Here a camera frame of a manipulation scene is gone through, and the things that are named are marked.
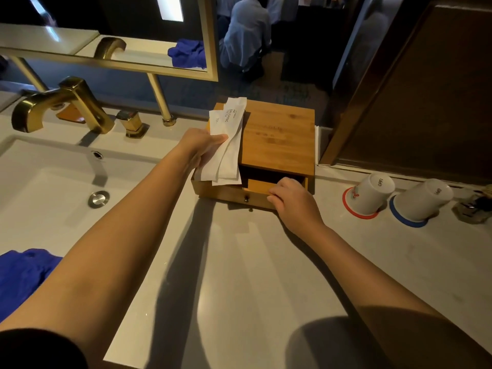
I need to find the person's right hand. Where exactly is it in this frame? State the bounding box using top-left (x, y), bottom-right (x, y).
top-left (267, 177), bottom-right (326, 239)

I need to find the person's left hand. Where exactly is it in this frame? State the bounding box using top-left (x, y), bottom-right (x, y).
top-left (178, 128), bottom-right (229, 170)

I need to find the short white paper amenity packet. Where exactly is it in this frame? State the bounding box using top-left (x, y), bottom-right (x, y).
top-left (194, 109), bottom-right (231, 183)

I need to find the long white paper amenity packet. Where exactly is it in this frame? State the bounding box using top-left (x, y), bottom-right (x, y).
top-left (212, 97), bottom-right (248, 187)

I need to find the bamboo wooden drawer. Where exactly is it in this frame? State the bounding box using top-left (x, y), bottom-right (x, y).
top-left (191, 171), bottom-right (309, 210)

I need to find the person's right forearm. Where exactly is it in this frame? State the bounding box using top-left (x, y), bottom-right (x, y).
top-left (296, 224), bottom-right (492, 369)

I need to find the bamboo wooden box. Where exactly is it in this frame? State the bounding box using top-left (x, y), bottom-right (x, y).
top-left (207, 99), bottom-right (316, 194)

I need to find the white cup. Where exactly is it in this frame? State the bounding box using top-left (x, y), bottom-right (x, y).
top-left (350, 173), bottom-right (396, 216)
top-left (392, 178), bottom-right (454, 223)

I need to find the blue rimmed coaster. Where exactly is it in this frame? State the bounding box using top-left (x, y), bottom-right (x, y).
top-left (388, 194), bottom-right (429, 229)

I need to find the silver sink drain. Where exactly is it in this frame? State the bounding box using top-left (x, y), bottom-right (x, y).
top-left (88, 190), bottom-right (110, 209)

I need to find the gold faucet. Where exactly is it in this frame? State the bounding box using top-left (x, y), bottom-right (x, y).
top-left (12, 77), bottom-right (115, 134)

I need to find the small brown wooden tray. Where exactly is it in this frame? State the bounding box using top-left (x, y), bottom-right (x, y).
top-left (55, 105), bottom-right (86, 124)

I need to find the gold framed mirror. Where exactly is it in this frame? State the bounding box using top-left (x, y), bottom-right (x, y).
top-left (0, 0), bottom-right (219, 82)

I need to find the dark brown wooden door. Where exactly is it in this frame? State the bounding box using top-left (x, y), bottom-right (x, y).
top-left (320, 0), bottom-right (492, 186)

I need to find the white sink basin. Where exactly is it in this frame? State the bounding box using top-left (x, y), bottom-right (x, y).
top-left (0, 136), bottom-right (163, 259)

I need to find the small clear wrapped packet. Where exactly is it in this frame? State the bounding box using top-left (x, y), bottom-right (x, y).
top-left (452, 184), bottom-right (492, 226)

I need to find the blue cloth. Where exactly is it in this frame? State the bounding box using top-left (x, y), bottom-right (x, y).
top-left (0, 248), bottom-right (63, 323)

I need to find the black sleeve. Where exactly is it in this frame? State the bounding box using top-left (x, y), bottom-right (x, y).
top-left (0, 328), bottom-right (90, 369)

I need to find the gold mirror support post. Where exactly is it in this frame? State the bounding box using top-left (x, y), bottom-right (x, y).
top-left (147, 73), bottom-right (177, 127)
top-left (9, 55), bottom-right (49, 93)

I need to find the gold faucet handle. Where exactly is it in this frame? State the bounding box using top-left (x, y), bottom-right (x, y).
top-left (116, 110), bottom-right (150, 139)

